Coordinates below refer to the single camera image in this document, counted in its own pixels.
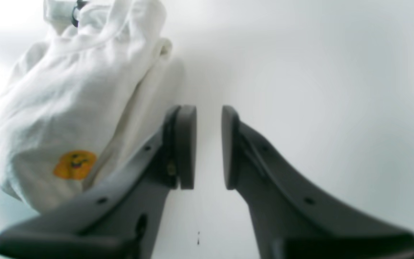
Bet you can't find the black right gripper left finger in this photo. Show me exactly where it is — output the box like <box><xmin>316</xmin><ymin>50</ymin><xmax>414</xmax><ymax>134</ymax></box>
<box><xmin>0</xmin><ymin>105</ymin><xmax>197</xmax><ymax>259</ymax></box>

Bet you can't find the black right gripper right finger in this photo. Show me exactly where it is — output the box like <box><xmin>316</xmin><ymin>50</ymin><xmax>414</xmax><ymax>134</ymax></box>
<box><xmin>221</xmin><ymin>105</ymin><xmax>414</xmax><ymax>259</ymax></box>

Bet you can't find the white printed T-shirt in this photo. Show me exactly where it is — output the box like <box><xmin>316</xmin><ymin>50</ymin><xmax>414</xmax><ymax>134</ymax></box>
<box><xmin>0</xmin><ymin>0</ymin><xmax>177</xmax><ymax>213</ymax></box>

